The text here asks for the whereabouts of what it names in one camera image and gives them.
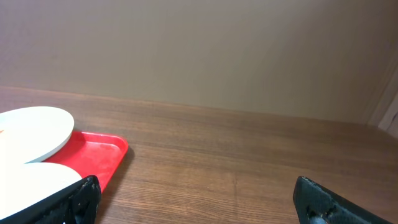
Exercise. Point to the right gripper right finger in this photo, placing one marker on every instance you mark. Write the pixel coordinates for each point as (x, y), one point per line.
(316, 204)

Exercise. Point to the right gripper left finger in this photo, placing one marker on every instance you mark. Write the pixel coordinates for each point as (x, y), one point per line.
(75, 204)

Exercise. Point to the red plastic tray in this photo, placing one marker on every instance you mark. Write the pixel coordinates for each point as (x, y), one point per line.
(92, 154)

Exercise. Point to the white plate right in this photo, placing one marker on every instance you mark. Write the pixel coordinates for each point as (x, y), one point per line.
(26, 184)

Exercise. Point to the white plate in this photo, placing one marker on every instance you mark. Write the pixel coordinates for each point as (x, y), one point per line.
(33, 134)
(26, 184)

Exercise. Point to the white plate top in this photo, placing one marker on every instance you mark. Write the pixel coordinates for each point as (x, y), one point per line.
(33, 134)

